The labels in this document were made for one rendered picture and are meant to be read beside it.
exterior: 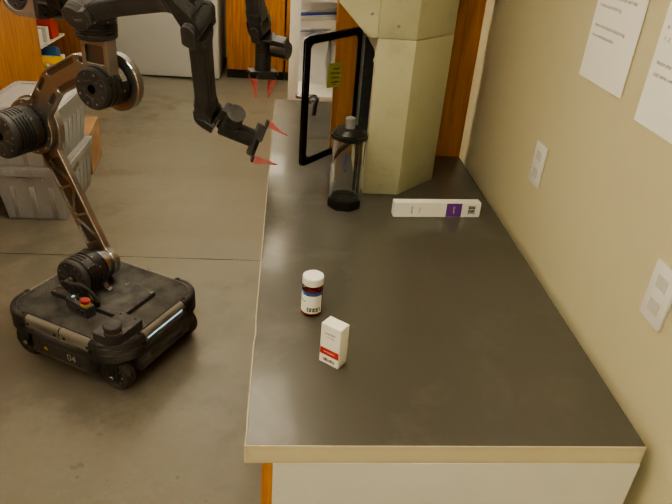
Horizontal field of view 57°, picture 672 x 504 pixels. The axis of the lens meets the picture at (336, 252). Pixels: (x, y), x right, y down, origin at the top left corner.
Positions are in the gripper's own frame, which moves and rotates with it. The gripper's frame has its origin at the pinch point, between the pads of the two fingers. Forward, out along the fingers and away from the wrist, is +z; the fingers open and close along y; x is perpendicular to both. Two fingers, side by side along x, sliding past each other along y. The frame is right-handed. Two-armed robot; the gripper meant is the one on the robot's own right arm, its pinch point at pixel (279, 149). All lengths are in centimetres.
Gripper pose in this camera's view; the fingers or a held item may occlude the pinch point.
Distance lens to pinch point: 199.5
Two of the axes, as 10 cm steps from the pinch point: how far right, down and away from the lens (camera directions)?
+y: 3.9, -9.1, -1.6
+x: -2.2, -2.6, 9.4
